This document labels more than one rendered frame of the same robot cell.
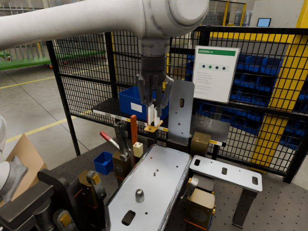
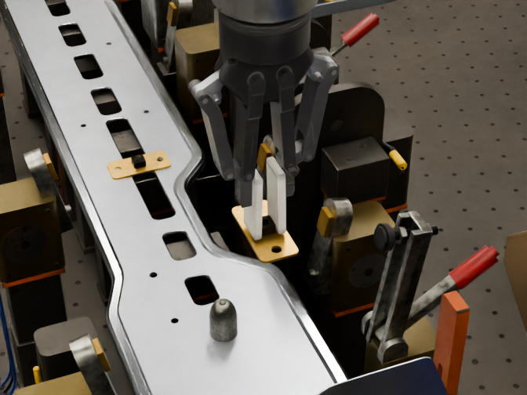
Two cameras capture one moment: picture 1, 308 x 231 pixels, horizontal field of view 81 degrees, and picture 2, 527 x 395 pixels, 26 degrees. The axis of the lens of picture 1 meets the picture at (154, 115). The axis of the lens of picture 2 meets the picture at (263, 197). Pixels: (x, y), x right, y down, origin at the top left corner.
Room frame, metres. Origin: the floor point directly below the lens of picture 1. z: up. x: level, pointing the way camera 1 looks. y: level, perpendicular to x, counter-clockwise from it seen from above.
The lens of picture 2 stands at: (1.09, -0.60, 1.95)
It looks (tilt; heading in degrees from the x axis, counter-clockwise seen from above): 39 degrees down; 133
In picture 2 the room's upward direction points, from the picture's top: straight up
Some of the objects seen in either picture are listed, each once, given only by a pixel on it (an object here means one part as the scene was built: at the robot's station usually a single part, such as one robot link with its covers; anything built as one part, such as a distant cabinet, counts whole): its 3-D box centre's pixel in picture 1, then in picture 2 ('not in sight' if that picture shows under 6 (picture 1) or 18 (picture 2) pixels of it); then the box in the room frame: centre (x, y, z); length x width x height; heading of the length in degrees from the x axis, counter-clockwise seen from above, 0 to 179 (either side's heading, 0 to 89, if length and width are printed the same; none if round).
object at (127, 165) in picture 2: not in sight; (138, 162); (0.12, 0.20, 1.01); 0.08 x 0.04 x 0.01; 64
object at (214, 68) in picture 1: (212, 75); not in sight; (1.00, -0.33, 1.30); 0.23 x 0.02 x 0.31; 64
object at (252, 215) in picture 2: (156, 116); (252, 201); (0.54, -0.01, 1.29); 0.03 x 0.01 x 0.07; 154
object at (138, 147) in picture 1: (139, 172); not in sight; (0.67, 0.08, 0.88); 0.04 x 0.04 x 0.37; 64
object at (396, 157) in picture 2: not in sight; (385, 144); (0.41, 0.36, 1.09); 0.10 x 0.01 x 0.01; 154
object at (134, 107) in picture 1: (144, 103); not in sight; (1.06, 0.06, 1.09); 0.30 x 0.17 x 0.13; 56
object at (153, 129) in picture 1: (153, 124); (264, 226); (0.54, 0.00, 1.26); 0.08 x 0.04 x 0.01; 154
